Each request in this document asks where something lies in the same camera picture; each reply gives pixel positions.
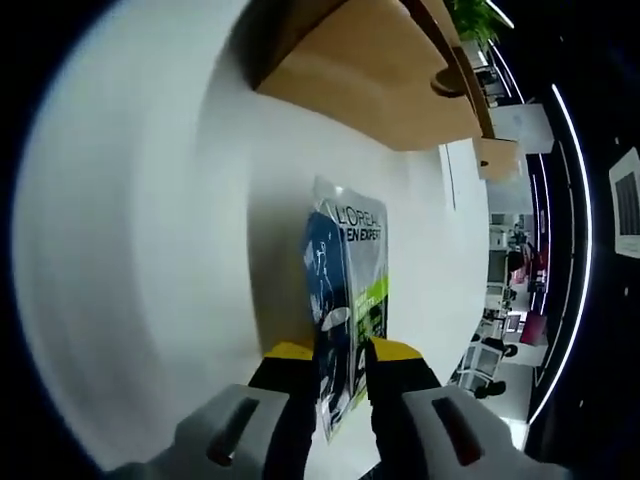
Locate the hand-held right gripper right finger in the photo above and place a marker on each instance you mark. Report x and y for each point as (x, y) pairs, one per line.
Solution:
(440, 435)

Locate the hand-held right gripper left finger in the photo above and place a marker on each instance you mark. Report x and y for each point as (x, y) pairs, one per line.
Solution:
(225, 435)

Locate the grey green sachet soft item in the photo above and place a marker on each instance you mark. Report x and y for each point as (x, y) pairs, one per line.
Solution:
(360, 260)

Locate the brown cardboard shoe box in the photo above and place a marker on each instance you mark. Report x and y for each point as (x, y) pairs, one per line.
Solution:
(375, 90)

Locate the white office chair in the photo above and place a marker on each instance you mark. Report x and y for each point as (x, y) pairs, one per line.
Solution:
(480, 365)

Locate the ceiling air conditioner vent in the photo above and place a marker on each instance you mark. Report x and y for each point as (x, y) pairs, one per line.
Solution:
(627, 200)

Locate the curved ceiling light strip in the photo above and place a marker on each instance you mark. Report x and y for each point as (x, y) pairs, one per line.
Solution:
(557, 97)

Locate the green plant in white pot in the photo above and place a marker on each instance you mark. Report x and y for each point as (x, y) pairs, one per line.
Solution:
(475, 20)

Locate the red wall display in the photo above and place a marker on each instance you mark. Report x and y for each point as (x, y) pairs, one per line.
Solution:
(534, 327)

